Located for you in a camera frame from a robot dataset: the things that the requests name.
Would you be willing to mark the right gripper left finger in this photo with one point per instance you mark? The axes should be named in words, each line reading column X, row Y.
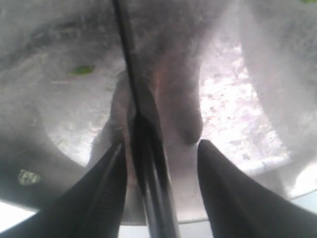
column 92, row 208

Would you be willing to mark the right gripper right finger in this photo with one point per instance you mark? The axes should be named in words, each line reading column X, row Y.
column 239, row 207

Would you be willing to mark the black handled knife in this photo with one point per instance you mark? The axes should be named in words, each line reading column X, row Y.
column 146, row 145

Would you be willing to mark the green chili pepper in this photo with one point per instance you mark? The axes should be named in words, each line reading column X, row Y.
column 82, row 70

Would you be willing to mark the round steel plate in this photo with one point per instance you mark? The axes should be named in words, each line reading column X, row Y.
column 240, row 73

